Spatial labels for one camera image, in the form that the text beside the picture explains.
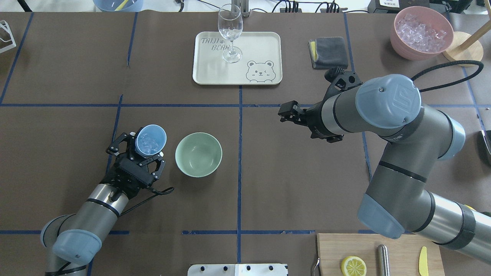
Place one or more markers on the clear wine glass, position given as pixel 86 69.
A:
pixel 230 26

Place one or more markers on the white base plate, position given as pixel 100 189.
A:
pixel 251 269

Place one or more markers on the pink bowl with ice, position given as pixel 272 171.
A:
pixel 419 33

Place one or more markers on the metal handled knife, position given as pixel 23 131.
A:
pixel 384 269

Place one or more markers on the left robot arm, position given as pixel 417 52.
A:
pixel 73 240

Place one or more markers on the white wire cup rack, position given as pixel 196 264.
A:
pixel 7 41

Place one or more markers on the grey folded cloth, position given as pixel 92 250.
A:
pixel 328 52

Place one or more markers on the lemon half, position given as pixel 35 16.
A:
pixel 353 266

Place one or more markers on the blue bowl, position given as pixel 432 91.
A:
pixel 110 5

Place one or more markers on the wooden paper towel stand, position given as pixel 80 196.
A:
pixel 465 46

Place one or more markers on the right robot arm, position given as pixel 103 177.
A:
pixel 417 136

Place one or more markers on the yellow plastic knife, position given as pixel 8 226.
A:
pixel 423 262

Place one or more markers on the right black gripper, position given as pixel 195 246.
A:
pixel 313 119

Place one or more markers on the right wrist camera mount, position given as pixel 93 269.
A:
pixel 341 80

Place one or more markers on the green ceramic bowl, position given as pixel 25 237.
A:
pixel 198 154

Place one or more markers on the yellow plastic fork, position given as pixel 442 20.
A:
pixel 121 5

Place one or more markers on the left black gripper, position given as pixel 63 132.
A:
pixel 113 178

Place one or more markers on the light blue plastic cup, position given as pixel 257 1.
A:
pixel 150 140

